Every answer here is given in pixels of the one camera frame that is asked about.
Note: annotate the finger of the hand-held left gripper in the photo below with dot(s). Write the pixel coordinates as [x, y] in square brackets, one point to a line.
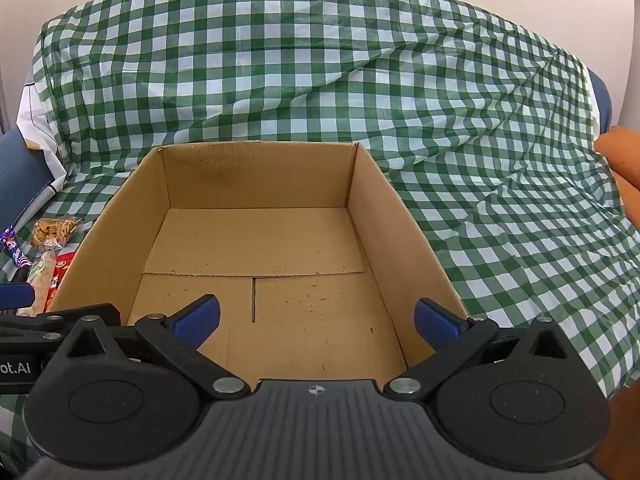
[15, 294]
[30, 324]

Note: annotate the blue fabric cushion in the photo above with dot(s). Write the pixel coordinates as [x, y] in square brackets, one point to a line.
[600, 100]

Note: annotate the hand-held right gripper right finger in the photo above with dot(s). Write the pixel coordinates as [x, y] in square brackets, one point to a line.
[436, 319]

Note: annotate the clear bag of cookies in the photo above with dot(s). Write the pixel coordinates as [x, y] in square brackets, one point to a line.
[52, 230]

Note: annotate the brown cardboard box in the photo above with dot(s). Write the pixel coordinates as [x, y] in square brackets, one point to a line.
[260, 240]

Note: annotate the orange cushion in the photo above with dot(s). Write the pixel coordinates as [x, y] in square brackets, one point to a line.
[622, 152]

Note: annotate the green checkered tablecloth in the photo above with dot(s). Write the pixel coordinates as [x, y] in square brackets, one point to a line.
[350, 85]

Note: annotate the purple snack packet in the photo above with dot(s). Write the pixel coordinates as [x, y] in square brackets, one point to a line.
[15, 252]

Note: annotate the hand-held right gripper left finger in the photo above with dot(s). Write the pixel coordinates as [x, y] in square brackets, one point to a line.
[200, 316]

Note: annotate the red snack packet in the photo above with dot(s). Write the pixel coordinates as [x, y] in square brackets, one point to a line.
[60, 274]

